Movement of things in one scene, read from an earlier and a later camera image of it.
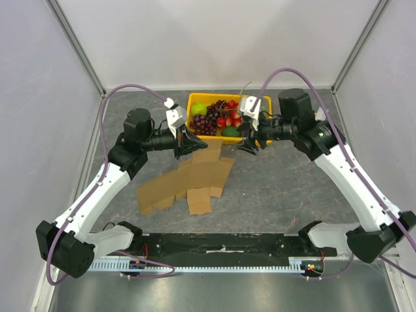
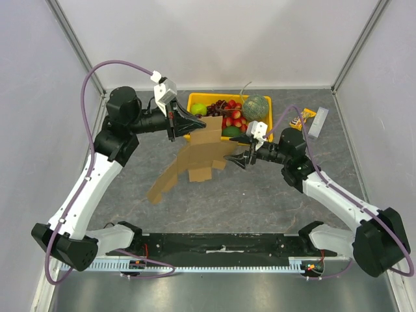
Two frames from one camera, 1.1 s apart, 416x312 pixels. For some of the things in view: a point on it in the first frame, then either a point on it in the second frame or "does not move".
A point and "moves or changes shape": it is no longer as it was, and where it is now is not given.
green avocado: (231, 131) does not move
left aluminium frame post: (59, 13) does not move
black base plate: (224, 249) does not move
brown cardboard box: (204, 175) moves or changes shape
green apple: (199, 108) does not move
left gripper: (186, 142) to (181, 116)
